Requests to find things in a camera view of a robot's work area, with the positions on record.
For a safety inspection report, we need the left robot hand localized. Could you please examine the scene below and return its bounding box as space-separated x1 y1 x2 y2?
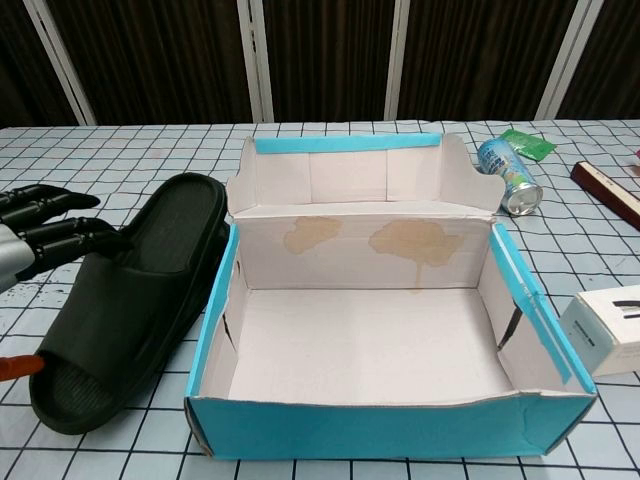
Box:
0 182 134 384

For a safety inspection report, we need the light blue shoe box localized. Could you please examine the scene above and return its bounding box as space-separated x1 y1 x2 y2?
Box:
183 132 599 459

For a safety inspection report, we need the white stapler box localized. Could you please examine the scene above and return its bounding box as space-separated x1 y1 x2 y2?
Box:
559 284 640 379

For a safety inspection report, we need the dark red long box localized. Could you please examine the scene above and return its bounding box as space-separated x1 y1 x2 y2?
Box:
570 160 640 231

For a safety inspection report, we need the blue drink can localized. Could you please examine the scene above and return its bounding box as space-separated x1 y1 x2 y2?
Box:
477 138 545 217

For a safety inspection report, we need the green sachet packet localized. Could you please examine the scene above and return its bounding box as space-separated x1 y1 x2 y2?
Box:
499 128 558 162

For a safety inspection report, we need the white metal frame post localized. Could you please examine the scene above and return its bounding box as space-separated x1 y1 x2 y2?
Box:
533 0 609 121
22 0 97 126
236 0 275 123
383 0 412 121

